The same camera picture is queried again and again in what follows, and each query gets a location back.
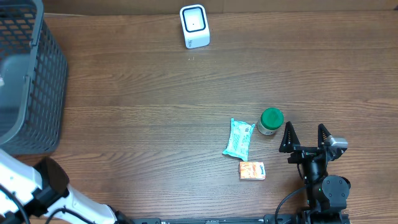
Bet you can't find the grey plastic basket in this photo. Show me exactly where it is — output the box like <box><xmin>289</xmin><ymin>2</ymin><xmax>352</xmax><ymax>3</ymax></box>
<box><xmin>1</xmin><ymin>0</ymin><xmax>68</xmax><ymax>155</ymax></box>

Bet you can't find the white barcode scanner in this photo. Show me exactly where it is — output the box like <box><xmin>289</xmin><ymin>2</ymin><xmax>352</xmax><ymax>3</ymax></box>
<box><xmin>180</xmin><ymin>4</ymin><xmax>210</xmax><ymax>49</ymax></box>

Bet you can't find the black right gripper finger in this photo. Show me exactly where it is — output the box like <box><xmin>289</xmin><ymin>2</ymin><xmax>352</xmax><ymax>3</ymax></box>
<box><xmin>318</xmin><ymin>124</ymin><xmax>331</xmax><ymax>147</ymax></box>
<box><xmin>279</xmin><ymin>121</ymin><xmax>300</xmax><ymax>152</ymax></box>

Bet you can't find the green lid jar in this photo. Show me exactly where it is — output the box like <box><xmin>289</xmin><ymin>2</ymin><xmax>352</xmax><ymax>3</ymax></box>
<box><xmin>257</xmin><ymin>108</ymin><xmax>284</xmax><ymax>136</ymax></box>

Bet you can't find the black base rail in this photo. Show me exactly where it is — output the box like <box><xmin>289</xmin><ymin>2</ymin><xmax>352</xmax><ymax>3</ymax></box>
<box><xmin>132</xmin><ymin>214</ymin><xmax>351</xmax><ymax>224</ymax></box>

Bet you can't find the teal tissue pack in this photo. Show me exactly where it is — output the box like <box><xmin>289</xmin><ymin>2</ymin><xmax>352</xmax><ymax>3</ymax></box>
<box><xmin>222</xmin><ymin>118</ymin><xmax>255</xmax><ymax>162</ymax></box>

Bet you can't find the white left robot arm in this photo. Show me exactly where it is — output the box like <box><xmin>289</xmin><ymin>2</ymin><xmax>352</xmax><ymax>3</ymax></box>
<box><xmin>1</xmin><ymin>150</ymin><xmax>132</xmax><ymax>224</ymax></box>

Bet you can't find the orange tissue pack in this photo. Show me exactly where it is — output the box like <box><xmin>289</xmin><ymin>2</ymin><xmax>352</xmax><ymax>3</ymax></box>
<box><xmin>239</xmin><ymin>162</ymin><xmax>266</xmax><ymax>180</ymax></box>

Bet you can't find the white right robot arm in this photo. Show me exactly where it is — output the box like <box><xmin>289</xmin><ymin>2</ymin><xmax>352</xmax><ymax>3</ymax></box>
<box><xmin>274</xmin><ymin>121</ymin><xmax>351</xmax><ymax>224</ymax></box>

